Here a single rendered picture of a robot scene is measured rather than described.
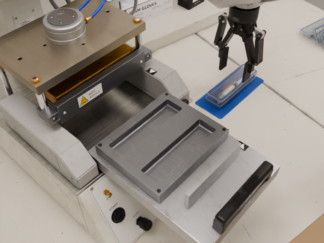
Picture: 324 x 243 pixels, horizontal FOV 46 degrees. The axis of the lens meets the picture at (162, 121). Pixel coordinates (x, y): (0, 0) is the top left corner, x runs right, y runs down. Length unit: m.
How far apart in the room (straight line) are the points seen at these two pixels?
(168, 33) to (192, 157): 0.72
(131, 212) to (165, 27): 0.74
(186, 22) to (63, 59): 0.74
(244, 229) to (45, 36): 0.60
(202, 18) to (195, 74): 0.26
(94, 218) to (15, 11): 0.48
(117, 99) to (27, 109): 0.21
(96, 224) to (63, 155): 0.17
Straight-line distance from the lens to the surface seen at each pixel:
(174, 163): 0.70
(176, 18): 1.41
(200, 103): 1.13
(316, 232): 0.80
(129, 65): 0.80
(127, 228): 0.84
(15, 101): 0.84
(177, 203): 0.66
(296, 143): 1.08
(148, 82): 0.86
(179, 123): 0.74
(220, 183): 0.69
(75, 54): 0.73
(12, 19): 0.91
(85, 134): 0.83
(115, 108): 0.87
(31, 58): 0.75
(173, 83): 0.84
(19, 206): 0.98
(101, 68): 0.77
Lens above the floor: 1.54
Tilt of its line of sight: 47 degrees down
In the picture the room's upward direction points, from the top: 1 degrees counter-clockwise
